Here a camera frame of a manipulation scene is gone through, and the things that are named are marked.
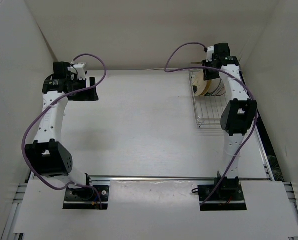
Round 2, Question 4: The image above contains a white plate green rim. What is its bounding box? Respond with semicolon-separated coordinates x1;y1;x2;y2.
205;78;222;97

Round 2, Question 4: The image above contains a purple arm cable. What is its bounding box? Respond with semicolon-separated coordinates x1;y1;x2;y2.
164;42;259;208
21;53;107;191

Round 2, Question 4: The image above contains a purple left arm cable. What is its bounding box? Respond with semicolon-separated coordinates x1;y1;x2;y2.
21;53;107;191

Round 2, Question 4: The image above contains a cream plate with black spot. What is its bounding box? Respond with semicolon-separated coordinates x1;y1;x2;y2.
192;71;212;97

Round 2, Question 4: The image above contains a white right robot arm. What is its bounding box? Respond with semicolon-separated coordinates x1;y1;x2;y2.
201;43;258;181

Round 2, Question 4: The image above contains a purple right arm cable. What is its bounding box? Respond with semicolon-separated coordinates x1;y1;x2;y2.
164;42;259;208

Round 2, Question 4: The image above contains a white front cover board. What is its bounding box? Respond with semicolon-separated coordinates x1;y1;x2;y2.
14;180;298;240

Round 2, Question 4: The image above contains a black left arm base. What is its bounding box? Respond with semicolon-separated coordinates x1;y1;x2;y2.
62;183;110;210

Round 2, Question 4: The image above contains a white plate orange pattern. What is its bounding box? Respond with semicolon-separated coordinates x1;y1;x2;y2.
216;80;226;97

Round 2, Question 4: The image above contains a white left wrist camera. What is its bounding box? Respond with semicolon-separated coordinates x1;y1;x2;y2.
67;62;87;81

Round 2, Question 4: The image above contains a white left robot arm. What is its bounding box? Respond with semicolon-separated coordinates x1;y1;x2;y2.
22;61;99;200

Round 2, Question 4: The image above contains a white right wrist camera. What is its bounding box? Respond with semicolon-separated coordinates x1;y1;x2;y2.
205;46;215;63

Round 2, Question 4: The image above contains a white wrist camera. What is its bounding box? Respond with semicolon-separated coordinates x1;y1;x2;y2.
67;62;87;81
205;46;215;63

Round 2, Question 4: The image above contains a wire dish rack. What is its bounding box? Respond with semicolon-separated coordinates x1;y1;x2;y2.
188;62;231;129

